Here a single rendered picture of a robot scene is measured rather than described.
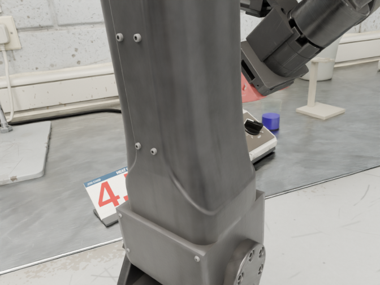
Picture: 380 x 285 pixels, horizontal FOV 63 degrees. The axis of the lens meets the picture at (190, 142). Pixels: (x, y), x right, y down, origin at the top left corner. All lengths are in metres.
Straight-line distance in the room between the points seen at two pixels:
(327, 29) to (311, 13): 0.02
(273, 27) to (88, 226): 0.34
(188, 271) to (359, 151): 0.50
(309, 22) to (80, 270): 0.36
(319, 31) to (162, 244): 0.27
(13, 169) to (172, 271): 0.49
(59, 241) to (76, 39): 0.68
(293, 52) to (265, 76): 0.04
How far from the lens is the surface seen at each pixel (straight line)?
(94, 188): 0.46
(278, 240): 0.39
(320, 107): 0.83
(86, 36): 1.00
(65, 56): 1.00
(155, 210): 0.17
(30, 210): 0.52
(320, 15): 0.35
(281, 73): 0.39
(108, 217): 0.44
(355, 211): 0.46
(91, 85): 0.97
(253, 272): 0.20
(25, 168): 0.63
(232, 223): 0.17
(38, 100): 0.99
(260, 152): 0.55
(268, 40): 0.38
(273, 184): 0.49
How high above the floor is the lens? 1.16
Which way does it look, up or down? 24 degrees down
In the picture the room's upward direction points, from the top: 4 degrees counter-clockwise
